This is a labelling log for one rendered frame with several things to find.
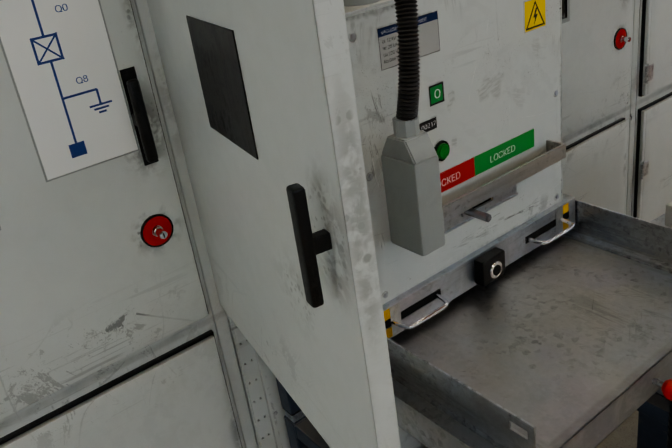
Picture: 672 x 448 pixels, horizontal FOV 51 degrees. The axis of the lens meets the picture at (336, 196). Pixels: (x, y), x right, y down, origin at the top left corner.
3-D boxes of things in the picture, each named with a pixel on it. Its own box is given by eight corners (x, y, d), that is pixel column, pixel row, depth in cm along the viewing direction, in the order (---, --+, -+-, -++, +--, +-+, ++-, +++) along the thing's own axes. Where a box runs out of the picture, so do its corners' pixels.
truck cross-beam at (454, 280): (575, 223, 142) (575, 196, 140) (374, 348, 114) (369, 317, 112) (554, 217, 146) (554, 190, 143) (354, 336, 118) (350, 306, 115)
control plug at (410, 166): (447, 245, 103) (438, 132, 96) (423, 258, 101) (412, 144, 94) (410, 230, 109) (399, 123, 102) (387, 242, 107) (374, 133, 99)
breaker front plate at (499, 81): (566, 208, 139) (565, -44, 119) (383, 317, 114) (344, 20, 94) (560, 206, 140) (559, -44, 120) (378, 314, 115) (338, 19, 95)
